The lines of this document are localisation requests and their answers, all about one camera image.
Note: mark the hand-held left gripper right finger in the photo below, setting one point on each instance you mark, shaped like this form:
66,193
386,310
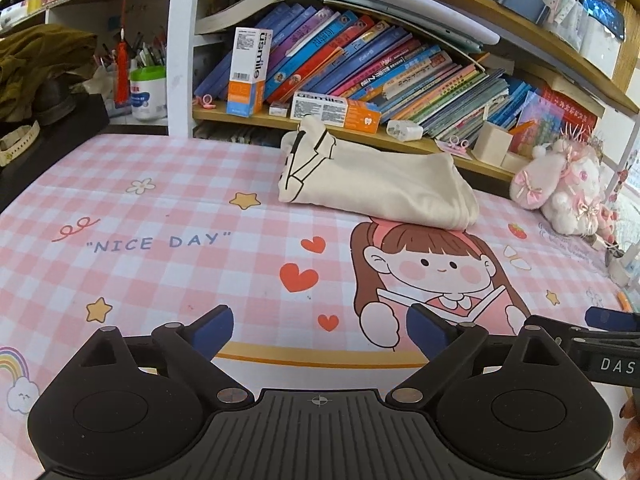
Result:
425,332

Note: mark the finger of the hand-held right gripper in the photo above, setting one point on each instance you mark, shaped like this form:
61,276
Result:
555,325
607,317

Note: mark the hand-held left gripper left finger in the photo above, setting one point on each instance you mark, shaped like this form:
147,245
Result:
215,327

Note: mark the cream t-shirt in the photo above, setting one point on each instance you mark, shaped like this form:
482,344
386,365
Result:
380,185

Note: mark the orange marker pen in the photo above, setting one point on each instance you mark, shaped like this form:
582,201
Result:
625,300

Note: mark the brown fuzzy toy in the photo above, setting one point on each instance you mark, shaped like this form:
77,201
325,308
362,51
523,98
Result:
631,425

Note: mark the pink checked printed mat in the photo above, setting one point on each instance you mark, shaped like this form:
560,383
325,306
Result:
200,240

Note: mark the pink white plush toy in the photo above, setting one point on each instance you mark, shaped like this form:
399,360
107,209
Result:
560,185

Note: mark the pink scissors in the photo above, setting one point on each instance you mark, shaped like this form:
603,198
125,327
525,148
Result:
457,145

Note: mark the beige wooden box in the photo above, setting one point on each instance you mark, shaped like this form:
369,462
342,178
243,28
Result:
492,142

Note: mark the white charger plug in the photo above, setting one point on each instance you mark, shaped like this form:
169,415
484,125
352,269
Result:
405,130

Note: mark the wooden bookshelf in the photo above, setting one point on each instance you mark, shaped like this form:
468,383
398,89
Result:
350,137

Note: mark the tiny white orange box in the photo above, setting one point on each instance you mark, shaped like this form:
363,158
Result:
277,108

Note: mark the small white orange box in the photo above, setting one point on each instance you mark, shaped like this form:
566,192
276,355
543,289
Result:
332,110

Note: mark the white jar green lid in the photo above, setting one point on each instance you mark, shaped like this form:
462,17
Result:
147,92

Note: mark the large white orange box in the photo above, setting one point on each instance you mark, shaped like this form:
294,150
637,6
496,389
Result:
247,72

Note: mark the white storage box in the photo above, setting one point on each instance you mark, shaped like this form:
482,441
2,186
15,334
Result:
597,47

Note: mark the red tassel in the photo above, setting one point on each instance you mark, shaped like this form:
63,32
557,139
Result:
121,70

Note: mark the dark round object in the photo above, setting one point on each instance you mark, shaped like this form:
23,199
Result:
52,102

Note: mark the row of colourful books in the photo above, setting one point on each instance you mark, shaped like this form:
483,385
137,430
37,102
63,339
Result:
375,55

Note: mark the bunch of pens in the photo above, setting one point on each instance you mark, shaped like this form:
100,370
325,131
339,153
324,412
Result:
145,52

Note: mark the black screen tablet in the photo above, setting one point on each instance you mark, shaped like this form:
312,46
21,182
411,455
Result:
602,10

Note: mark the thick white paperback book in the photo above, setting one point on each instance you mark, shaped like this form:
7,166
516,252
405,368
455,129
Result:
240,5

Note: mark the brown cloth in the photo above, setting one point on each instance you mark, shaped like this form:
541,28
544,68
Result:
40,55

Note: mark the white tablet on books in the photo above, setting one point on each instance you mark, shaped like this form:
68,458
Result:
380,10

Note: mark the white shelf frame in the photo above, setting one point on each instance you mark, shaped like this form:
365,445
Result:
177,50

